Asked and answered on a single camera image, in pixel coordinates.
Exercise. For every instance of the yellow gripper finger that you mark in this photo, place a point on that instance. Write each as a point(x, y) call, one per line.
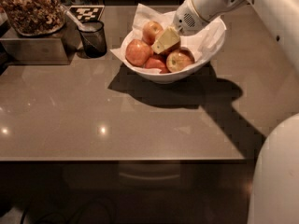
point(166, 41)

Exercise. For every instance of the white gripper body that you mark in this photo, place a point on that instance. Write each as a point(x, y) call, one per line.
point(185, 18)

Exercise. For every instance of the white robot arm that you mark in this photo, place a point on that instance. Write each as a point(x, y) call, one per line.
point(274, 197)

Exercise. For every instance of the right yellow-red apple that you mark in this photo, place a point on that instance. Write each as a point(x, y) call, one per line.
point(179, 59)

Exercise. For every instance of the white ceramic bowl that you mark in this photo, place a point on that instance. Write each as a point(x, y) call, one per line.
point(171, 77)

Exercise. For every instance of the white paper napkin liner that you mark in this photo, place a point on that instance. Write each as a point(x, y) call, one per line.
point(203, 45)

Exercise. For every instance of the black mesh cup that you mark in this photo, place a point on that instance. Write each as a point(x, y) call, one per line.
point(93, 38)

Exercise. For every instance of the black white fiducial marker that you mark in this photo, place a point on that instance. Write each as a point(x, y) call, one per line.
point(87, 13)

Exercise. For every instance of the white plastic spoon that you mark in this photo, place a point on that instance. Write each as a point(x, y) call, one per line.
point(79, 24)

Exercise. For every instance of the metal box stand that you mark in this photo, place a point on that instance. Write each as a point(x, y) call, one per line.
point(56, 49)

